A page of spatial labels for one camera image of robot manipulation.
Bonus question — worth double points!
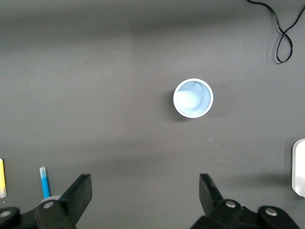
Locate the yellow marker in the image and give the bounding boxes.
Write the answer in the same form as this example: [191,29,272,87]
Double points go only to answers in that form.
[0,158,7,198]

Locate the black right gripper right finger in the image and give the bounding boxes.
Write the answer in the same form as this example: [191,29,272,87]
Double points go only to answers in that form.
[190,173,260,229]

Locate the blue marker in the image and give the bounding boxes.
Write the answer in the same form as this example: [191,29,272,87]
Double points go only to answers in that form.
[39,167,51,200]

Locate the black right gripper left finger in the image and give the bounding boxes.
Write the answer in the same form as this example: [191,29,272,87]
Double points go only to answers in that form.
[34,173,92,229]

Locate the light blue plastic cup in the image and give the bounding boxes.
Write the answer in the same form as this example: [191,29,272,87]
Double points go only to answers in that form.
[173,78,214,119]

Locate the black looped cable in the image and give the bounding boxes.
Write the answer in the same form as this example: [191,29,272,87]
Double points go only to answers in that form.
[246,0,305,64]

